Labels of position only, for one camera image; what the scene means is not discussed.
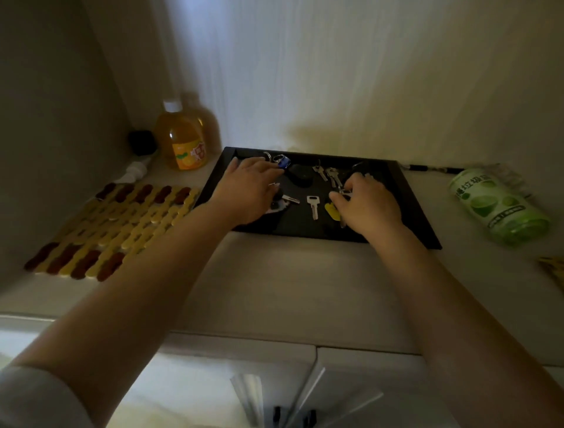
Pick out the person's left hand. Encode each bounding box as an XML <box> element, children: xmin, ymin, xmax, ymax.
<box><xmin>207</xmin><ymin>156</ymin><xmax>285</xmax><ymax>227</ymax></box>

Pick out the person's right hand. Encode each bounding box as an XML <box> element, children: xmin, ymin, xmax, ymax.
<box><xmin>328</xmin><ymin>172</ymin><xmax>404</xmax><ymax>241</ymax></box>

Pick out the black headed silver key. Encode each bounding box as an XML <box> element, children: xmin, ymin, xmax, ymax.
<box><xmin>267</xmin><ymin>194</ymin><xmax>301</xmax><ymax>214</ymax></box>

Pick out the person's left forearm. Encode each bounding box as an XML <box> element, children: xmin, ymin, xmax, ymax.
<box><xmin>11</xmin><ymin>204</ymin><xmax>241</xmax><ymax>428</ymax></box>

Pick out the person's right forearm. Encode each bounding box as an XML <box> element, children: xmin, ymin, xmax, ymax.
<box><xmin>364</xmin><ymin>220</ymin><xmax>564</xmax><ymax>428</ymax></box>

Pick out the bunch of silver keys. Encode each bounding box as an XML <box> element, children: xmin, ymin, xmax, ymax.
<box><xmin>312</xmin><ymin>160</ymin><xmax>345</xmax><ymax>189</ymax></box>

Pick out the black car key fob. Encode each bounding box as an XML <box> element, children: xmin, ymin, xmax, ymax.
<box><xmin>287</xmin><ymin>164</ymin><xmax>314</xmax><ymax>188</ymax></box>

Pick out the black rectangular tray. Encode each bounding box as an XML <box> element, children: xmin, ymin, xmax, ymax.
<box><xmin>194</xmin><ymin>146</ymin><xmax>442</xmax><ymax>250</ymax></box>

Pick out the orange juice bottle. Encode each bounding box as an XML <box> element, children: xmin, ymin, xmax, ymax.
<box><xmin>154</xmin><ymin>100</ymin><xmax>209</xmax><ymax>171</ymax></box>

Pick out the black round object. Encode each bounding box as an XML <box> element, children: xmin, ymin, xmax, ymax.
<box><xmin>128</xmin><ymin>130</ymin><xmax>158</xmax><ymax>157</ymax></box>

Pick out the thin black rod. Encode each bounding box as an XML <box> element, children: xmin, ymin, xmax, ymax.
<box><xmin>398</xmin><ymin>163</ymin><xmax>464</xmax><ymax>175</ymax></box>

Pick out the white plastic plug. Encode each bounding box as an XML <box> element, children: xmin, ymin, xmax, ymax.
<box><xmin>115</xmin><ymin>154</ymin><xmax>157</xmax><ymax>184</ymax></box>

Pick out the yellow and brown beaded mat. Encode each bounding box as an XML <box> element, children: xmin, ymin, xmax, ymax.
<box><xmin>24</xmin><ymin>183</ymin><xmax>202</xmax><ymax>283</ymax></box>

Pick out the white sleeve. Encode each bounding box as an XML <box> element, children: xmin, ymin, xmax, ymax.
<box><xmin>0</xmin><ymin>365</ymin><xmax>94</xmax><ymax>428</ymax></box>

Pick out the blue keychain with ring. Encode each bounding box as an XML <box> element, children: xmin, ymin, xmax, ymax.
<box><xmin>263</xmin><ymin>151</ymin><xmax>292</xmax><ymax>169</ymax></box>

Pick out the shiny metal handle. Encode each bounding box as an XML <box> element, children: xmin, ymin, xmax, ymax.
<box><xmin>229</xmin><ymin>366</ymin><xmax>385</xmax><ymax>428</ymax></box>

